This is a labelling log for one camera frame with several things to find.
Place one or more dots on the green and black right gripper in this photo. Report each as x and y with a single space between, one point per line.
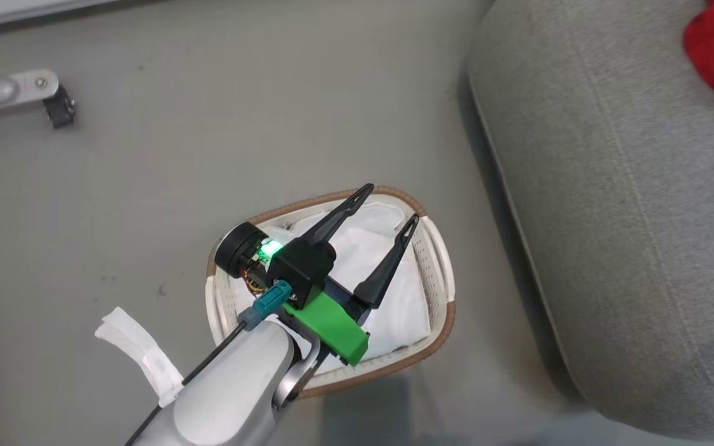
332 328

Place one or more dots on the grey fabric sofa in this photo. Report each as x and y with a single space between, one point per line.
611 217

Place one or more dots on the white basket liner cloth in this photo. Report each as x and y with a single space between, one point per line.
394 316

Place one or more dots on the wicker-rimmed white laundry basket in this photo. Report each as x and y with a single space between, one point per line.
439 272

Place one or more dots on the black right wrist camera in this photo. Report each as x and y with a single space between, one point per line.
236 248

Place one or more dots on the grey aluminium floor rail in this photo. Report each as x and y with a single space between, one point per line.
10 11

